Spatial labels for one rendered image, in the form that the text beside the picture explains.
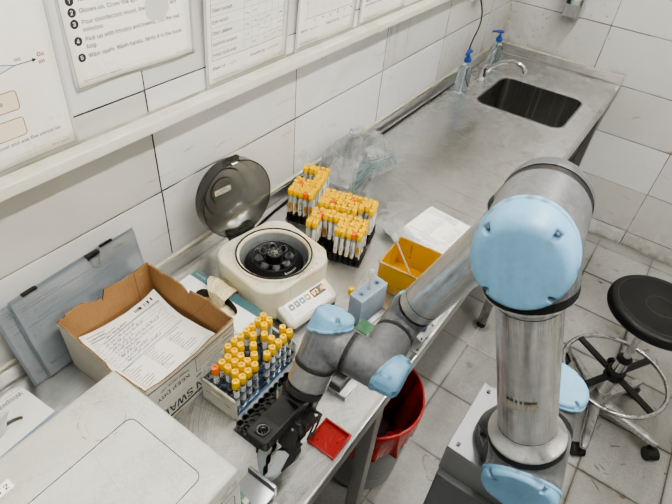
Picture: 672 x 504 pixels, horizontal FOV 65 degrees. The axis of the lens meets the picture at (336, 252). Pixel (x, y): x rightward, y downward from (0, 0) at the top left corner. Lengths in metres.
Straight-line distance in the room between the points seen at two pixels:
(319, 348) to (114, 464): 0.35
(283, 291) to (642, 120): 2.40
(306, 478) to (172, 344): 0.42
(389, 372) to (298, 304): 0.50
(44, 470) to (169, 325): 0.52
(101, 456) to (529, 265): 0.63
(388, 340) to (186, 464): 0.37
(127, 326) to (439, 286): 0.75
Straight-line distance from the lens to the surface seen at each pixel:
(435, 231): 1.68
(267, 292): 1.27
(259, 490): 1.08
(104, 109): 1.18
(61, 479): 0.86
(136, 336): 1.29
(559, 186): 0.66
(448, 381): 2.42
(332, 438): 1.18
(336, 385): 1.21
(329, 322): 0.89
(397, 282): 1.41
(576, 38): 3.20
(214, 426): 1.20
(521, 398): 0.78
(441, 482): 1.20
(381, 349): 0.91
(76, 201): 1.22
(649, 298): 2.16
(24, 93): 1.07
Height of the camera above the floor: 1.90
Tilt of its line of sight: 41 degrees down
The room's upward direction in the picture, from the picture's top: 6 degrees clockwise
